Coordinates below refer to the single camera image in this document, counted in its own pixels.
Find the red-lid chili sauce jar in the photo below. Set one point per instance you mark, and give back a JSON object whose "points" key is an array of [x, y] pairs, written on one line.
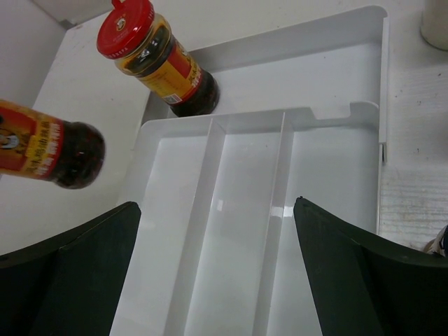
{"points": [[142, 45]]}

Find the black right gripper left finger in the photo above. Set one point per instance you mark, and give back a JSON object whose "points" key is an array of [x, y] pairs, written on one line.
{"points": [[70, 284]]}

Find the white plastic organizer tray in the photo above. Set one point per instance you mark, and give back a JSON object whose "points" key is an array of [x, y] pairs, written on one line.
{"points": [[302, 112]]}

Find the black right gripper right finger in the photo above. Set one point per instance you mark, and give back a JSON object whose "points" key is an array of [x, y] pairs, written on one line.
{"points": [[363, 284]]}

